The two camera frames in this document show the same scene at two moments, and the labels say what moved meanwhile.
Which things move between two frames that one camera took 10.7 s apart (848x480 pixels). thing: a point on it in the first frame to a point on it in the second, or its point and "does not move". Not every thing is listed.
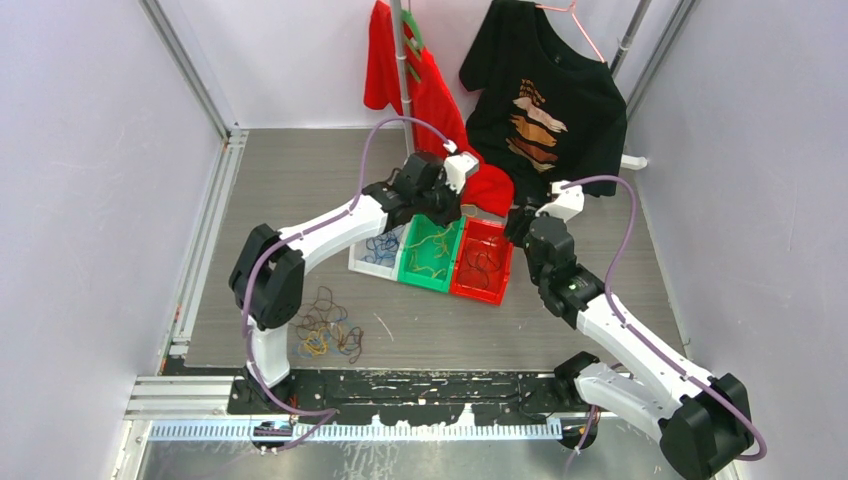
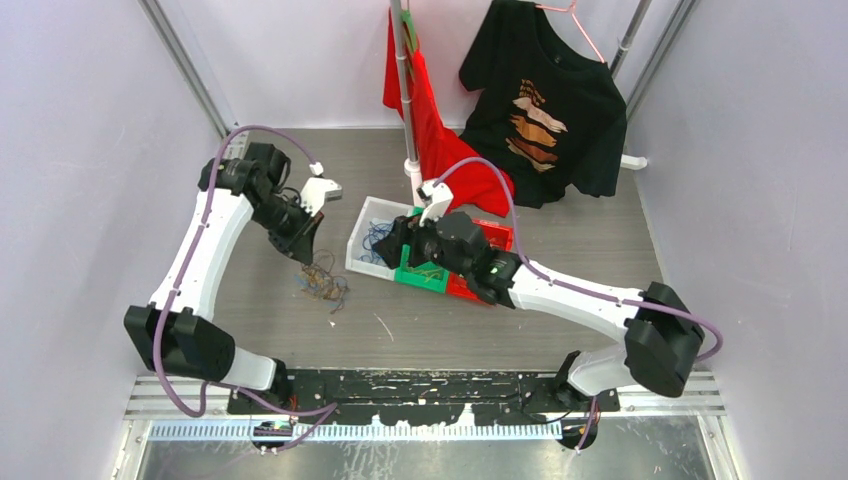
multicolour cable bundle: x=325 y=329 to x=318 y=282
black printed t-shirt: x=535 y=115 does not move
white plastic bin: x=378 y=255 does not move
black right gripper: x=519 y=219 to x=406 y=231
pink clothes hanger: x=571 y=9 does not move
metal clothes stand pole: x=402 y=67 does not move
